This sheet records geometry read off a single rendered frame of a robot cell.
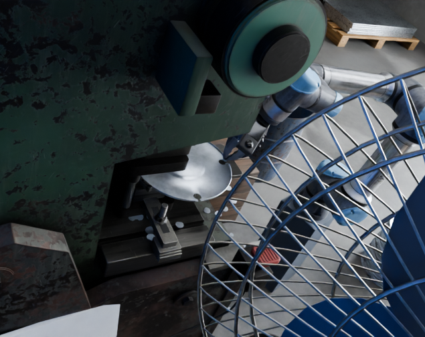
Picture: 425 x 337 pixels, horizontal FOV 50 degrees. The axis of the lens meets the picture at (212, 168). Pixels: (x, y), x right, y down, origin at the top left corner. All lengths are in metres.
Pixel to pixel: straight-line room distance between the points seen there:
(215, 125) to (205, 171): 0.37
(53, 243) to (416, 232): 0.73
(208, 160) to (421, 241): 1.02
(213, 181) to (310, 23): 0.66
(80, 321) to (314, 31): 0.85
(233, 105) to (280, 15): 0.29
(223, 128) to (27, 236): 0.44
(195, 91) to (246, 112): 0.27
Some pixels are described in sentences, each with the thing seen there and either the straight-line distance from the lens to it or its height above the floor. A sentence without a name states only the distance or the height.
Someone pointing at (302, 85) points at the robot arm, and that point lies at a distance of 1.17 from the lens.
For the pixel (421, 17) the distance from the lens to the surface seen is 6.20.
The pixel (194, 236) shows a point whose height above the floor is 0.70.
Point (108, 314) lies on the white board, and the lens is 1.22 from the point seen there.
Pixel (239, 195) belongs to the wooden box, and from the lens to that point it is 2.14.
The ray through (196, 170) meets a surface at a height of 0.79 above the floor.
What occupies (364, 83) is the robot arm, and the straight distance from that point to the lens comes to 1.47.
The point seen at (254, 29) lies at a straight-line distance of 0.67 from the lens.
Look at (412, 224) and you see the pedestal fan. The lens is 0.35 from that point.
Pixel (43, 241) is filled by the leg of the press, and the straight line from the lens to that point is 0.93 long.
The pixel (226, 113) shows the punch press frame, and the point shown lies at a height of 1.12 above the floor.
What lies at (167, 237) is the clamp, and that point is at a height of 0.75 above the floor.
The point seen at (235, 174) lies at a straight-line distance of 1.32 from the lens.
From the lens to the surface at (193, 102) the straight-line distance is 0.71.
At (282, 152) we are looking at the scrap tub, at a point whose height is 0.24.
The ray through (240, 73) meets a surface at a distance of 0.70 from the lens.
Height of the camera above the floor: 1.61
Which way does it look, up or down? 39 degrees down
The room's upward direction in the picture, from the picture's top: 22 degrees clockwise
